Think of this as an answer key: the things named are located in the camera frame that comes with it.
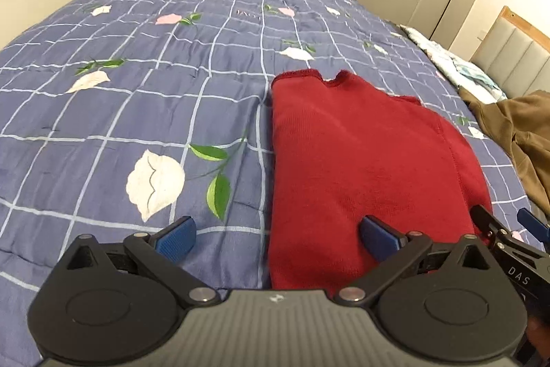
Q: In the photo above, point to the red knit sweater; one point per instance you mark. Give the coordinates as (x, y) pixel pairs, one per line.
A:
(365, 160)

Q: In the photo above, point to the padded beige headboard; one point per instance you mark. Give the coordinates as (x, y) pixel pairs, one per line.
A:
(515, 53)

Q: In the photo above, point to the blue checked floral blanket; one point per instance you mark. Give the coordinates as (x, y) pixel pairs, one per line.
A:
(129, 100)

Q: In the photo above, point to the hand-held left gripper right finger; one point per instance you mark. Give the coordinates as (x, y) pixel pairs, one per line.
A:
(378, 239)

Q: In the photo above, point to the white wall socket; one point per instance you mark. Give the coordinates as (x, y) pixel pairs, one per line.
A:
(483, 34)

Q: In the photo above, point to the brown cloth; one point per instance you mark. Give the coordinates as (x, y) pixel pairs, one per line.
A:
(515, 122)

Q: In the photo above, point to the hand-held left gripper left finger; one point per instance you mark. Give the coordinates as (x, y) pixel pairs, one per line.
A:
(177, 239)

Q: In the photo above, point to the white floral bedding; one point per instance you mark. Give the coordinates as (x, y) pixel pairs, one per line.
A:
(455, 66)

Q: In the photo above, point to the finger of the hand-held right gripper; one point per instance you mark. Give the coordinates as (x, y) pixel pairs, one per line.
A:
(487, 223)
(535, 225)

